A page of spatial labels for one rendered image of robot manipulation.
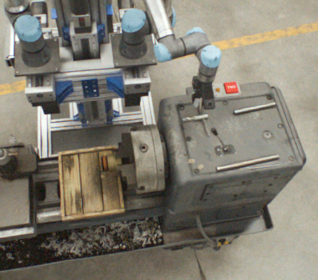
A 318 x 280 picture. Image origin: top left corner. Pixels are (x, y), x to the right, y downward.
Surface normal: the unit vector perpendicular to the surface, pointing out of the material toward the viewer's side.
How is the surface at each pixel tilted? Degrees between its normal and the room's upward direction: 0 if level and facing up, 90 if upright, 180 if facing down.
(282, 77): 0
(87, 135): 0
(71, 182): 0
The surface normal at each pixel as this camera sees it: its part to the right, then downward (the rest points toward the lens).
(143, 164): 0.14, 0.04
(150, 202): 0.06, -0.50
